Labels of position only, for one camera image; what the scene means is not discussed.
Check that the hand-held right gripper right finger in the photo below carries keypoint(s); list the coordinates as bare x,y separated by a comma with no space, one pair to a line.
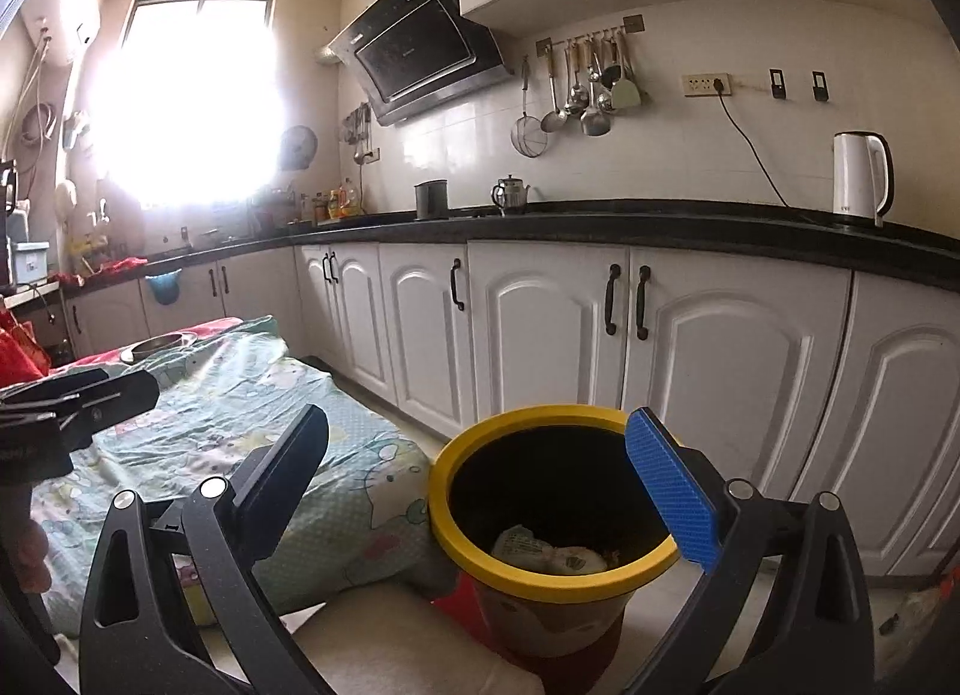
675,485

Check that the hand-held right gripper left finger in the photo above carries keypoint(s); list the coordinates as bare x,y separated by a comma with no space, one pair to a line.
281,470

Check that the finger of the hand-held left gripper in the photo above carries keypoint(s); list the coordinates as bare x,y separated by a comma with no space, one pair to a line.
120,399
67,384

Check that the yellow rimmed trash bin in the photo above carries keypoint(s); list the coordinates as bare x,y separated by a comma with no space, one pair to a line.
555,624

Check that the person's left hand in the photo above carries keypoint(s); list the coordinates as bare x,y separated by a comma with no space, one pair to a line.
30,552

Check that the red floral pillow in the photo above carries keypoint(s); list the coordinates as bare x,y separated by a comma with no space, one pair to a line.
19,358

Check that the metal bowl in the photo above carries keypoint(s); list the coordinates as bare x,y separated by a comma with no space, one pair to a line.
154,348

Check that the printed cartoon blanket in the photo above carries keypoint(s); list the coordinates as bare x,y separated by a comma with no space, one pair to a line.
262,403

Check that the blue hanging pouch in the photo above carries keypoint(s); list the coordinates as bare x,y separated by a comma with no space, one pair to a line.
163,288

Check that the pale blue storage box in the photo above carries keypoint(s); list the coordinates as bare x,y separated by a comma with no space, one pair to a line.
31,262

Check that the red cloth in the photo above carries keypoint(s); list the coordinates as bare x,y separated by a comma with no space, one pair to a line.
120,266

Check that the white cushion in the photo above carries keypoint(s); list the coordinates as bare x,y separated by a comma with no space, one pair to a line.
390,635

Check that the row of white cabinet doors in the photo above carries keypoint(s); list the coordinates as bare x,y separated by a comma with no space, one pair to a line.
540,335

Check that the black countertop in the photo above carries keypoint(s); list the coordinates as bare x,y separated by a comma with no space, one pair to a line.
675,223

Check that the clear plastic bag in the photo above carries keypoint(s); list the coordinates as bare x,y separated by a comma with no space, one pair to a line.
915,620

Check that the yellow oil bottle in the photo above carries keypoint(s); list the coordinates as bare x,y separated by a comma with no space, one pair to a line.
347,202

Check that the small round fan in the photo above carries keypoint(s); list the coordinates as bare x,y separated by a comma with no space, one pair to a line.
297,148

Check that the black canister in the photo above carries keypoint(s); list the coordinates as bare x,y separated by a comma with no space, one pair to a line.
431,200

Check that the bright window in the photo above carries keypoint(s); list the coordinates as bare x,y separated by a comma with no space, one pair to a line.
187,95

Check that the metal teapot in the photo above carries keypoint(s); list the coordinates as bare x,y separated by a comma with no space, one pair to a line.
511,196

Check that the small hanging utensil rack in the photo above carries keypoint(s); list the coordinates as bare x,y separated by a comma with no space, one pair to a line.
358,125

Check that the white electric kettle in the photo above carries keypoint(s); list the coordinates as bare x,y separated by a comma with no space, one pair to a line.
855,178

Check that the white water heater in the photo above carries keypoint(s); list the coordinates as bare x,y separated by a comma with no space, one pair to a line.
67,13

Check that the row of hanging kitchen utensils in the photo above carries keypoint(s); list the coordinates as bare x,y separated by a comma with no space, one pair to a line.
595,121

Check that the black range hood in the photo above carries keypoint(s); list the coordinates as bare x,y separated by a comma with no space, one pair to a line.
420,50

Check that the wall power socket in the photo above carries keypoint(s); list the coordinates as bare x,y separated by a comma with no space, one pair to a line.
697,85

